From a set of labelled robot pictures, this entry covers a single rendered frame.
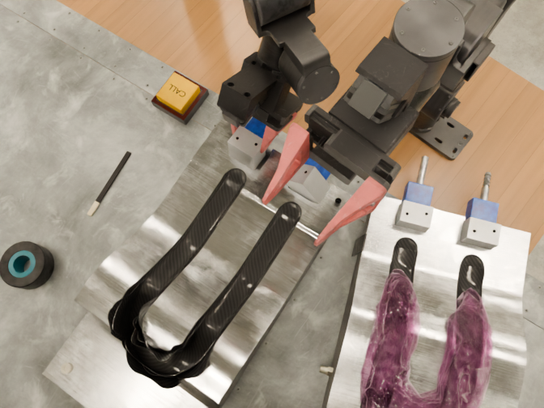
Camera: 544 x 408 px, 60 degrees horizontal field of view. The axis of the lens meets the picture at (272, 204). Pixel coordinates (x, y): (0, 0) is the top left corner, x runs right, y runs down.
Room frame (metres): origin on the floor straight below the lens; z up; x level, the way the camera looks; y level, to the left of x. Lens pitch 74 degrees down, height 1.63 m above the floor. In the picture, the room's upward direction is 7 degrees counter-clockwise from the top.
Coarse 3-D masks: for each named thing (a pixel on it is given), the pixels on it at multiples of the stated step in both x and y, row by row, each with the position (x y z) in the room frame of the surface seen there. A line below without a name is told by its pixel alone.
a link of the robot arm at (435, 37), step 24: (432, 0) 0.25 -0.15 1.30; (456, 0) 0.25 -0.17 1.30; (408, 24) 0.23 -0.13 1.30; (432, 24) 0.23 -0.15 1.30; (456, 24) 0.23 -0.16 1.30; (408, 48) 0.21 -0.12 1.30; (432, 48) 0.21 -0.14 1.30; (456, 48) 0.21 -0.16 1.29; (480, 48) 0.25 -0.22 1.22; (432, 72) 0.20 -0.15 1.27; (456, 72) 0.23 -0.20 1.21
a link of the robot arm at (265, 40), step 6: (264, 36) 0.38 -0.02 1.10; (270, 36) 0.37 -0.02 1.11; (264, 42) 0.38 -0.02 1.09; (270, 42) 0.37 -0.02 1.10; (264, 48) 0.37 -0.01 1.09; (270, 48) 0.37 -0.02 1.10; (276, 48) 0.36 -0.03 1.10; (282, 48) 0.36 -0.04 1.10; (258, 54) 0.37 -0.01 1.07; (264, 54) 0.37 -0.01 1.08; (270, 54) 0.36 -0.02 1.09; (276, 54) 0.36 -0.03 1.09; (264, 60) 0.36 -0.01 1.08; (270, 60) 0.36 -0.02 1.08; (276, 60) 0.35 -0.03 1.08; (270, 66) 0.35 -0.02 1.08; (276, 66) 0.35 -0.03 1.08
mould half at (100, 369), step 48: (192, 192) 0.25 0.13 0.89; (240, 192) 0.24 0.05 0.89; (288, 192) 0.23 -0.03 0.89; (336, 192) 0.22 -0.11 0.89; (144, 240) 0.18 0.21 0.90; (240, 240) 0.16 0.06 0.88; (288, 240) 0.15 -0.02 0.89; (96, 288) 0.11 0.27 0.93; (192, 288) 0.09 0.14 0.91; (288, 288) 0.08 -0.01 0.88; (96, 336) 0.04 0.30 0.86; (144, 336) 0.03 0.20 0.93; (240, 336) 0.02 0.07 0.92; (96, 384) -0.03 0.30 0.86; (144, 384) -0.04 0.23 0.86; (192, 384) -0.04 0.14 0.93
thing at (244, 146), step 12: (252, 120) 0.35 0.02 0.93; (240, 132) 0.32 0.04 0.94; (252, 132) 0.33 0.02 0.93; (228, 144) 0.31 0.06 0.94; (240, 144) 0.30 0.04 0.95; (252, 144) 0.30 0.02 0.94; (240, 156) 0.29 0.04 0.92; (252, 156) 0.28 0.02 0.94; (264, 156) 0.30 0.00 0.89; (252, 168) 0.28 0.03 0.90
